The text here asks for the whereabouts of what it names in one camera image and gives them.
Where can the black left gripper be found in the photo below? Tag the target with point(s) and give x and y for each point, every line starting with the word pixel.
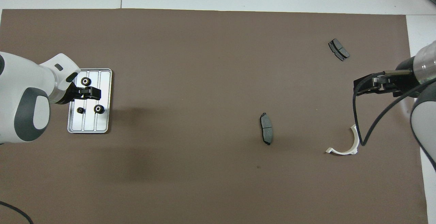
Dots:
pixel 72 93

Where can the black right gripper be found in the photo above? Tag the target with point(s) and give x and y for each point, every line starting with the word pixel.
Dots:
pixel 398 82

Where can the large black bearing gear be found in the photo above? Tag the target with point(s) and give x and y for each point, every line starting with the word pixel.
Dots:
pixel 99 108
pixel 86 80

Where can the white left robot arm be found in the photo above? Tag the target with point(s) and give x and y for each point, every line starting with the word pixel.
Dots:
pixel 20 91

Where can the silver metal tray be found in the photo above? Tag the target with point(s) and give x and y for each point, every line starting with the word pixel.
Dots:
pixel 102 121

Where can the short grey brake pad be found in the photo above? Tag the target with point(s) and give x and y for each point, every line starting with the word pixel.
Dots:
pixel 339 49

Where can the long grey brake pad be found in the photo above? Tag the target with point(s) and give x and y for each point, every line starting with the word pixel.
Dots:
pixel 266 128

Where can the brown table mat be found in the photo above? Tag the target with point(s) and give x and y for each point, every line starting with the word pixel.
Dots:
pixel 204 63

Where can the white curved plastic bracket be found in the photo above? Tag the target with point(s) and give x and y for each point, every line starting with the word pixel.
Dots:
pixel 344 152

